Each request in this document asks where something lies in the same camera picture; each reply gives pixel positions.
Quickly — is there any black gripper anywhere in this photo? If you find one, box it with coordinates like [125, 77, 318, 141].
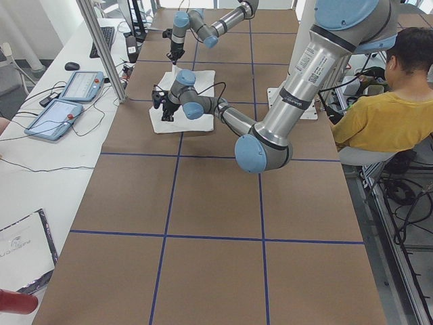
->
[161, 99, 179, 122]
[167, 42, 185, 65]

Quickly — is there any white long-sleeve printed shirt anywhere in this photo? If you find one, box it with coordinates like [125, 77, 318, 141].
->
[150, 65, 215, 133]

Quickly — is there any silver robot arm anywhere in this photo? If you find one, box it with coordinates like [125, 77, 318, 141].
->
[152, 1, 399, 173]
[162, 0, 259, 65]

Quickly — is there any black power adapter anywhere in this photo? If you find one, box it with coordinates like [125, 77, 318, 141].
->
[125, 35, 139, 63]

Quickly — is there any black keyboard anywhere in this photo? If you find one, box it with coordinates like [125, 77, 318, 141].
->
[89, 26, 116, 58]

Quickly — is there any upper blue teach pendant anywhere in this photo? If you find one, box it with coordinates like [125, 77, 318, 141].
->
[59, 70, 104, 103]

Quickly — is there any blue teach pendant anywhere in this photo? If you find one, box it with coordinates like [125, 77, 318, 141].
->
[24, 99, 83, 141]
[59, 70, 104, 103]

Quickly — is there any black computer mouse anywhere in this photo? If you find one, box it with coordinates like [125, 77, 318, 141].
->
[64, 62, 80, 71]

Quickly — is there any lower blue teach pendant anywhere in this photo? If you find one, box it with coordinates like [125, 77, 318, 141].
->
[24, 99, 83, 141]

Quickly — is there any small black phone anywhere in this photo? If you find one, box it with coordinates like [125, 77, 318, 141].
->
[39, 93, 59, 108]

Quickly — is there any person in yellow shirt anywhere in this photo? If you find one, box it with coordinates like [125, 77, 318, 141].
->
[332, 27, 432, 152]

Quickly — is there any red cylinder object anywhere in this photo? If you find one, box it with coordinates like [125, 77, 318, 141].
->
[1, 289, 39, 315]

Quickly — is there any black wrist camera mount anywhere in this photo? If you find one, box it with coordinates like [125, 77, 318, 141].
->
[162, 28, 173, 39]
[152, 90, 168, 109]

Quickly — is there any aluminium frame post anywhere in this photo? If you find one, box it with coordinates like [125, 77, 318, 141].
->
[76, 0, 127, 104]

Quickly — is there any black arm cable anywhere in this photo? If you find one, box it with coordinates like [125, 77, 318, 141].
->
[196, 81, 234, 129]

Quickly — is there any white camera pole base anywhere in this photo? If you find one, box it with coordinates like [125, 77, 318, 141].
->
[267, 88, 318, 121]

